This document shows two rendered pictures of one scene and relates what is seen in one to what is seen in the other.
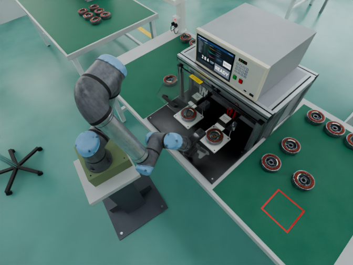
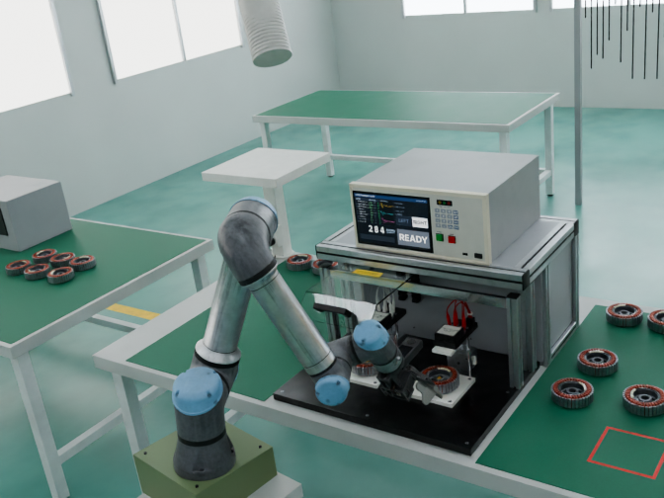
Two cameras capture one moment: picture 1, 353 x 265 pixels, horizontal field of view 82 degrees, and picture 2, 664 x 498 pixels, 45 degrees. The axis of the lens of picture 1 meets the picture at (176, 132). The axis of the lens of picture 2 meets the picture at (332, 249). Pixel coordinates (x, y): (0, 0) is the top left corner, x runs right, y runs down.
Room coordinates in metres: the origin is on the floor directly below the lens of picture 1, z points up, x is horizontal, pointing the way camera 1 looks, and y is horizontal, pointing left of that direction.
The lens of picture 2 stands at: (-1.15, 0.58, 2.03)
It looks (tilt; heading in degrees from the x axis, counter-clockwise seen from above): 22 degrees down; 343
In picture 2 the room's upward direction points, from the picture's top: 7 degrees counter-clockwise
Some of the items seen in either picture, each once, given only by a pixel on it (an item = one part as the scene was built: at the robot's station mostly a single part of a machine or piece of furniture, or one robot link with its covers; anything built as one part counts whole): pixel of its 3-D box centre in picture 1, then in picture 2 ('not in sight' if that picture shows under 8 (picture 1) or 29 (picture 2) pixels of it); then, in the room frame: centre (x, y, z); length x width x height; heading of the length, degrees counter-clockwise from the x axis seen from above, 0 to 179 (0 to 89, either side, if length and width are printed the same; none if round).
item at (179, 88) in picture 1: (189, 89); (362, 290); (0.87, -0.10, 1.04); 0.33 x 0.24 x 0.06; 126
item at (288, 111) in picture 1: (286, 110); (558, 297); (0.74, -0.68, 0.91); 0.28 x 0.03 x 0.32; 126
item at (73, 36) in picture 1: (90, 32); (13, 327); (2.81, 1.07, 0.37); 1.85 x 1.10 x 0.75; 36
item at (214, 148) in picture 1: (214, 138); (440, 386); (0.67, -0.24, 0.78); 0.15 x 0.15 x 0.01; 36
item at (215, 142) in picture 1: (214, 136); (439, 378); (0.67, -0.24, 0.80); 0.11 x 0.11 x 0.04
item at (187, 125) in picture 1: (188, 116); (368, 370); (0.87, -0.09, 0.78); 0.15 x 0.15 x 0.01; 36
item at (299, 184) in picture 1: (302, 180); (644, 399); (0.35, -0.68, 0.77); 0.11 x 0.11 x 0.04
